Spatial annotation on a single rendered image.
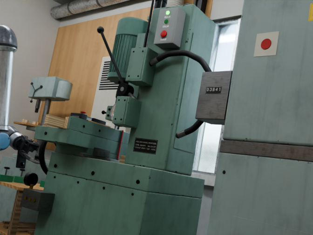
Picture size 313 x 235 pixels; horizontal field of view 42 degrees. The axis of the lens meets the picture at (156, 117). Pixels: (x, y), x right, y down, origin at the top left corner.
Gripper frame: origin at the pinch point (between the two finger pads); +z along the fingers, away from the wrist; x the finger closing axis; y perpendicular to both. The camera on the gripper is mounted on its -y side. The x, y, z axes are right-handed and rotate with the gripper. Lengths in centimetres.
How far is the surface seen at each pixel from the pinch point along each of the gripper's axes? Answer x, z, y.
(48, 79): 124, -183, 21
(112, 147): 4.0, 37.2, 28.5
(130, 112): -9, 49, 48
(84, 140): -14.6, 37.3, 28.3
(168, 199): 2, 78, 24
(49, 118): -33, 32, 32
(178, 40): -5, 52, 84
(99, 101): 130, -108, 28
